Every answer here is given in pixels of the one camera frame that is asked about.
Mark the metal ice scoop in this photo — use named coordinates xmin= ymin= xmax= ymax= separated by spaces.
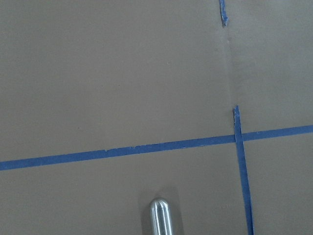
xmin=150 ymin=198 xmax=174 ymax=235

